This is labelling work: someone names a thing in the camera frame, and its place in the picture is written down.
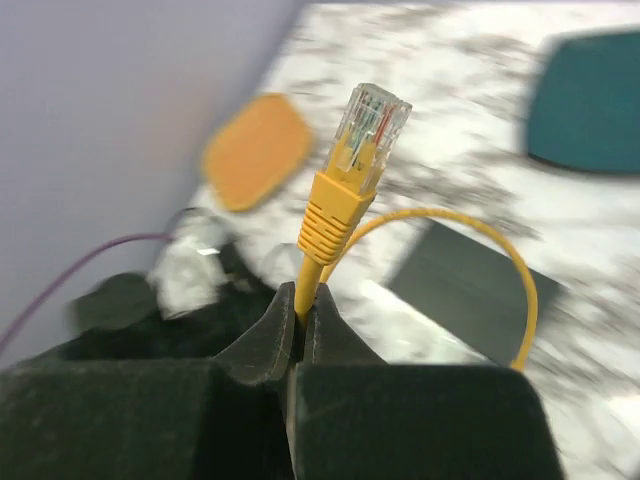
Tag teal square plate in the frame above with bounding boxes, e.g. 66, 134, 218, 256
522, 29, 639, 177

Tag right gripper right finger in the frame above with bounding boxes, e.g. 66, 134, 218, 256
293, 286, 563, 479

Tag orange woven tray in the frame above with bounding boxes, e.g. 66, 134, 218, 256
201, 93, 313, 212

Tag black network switch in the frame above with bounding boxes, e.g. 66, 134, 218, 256
387, 219, 569, 366

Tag yellow ethernet cable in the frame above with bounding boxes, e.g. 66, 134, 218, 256
293, 82, 540, 374

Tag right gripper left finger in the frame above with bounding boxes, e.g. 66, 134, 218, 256
1, 283, 295, 479

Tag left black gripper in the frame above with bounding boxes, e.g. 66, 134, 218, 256
64, 241, 275, 360

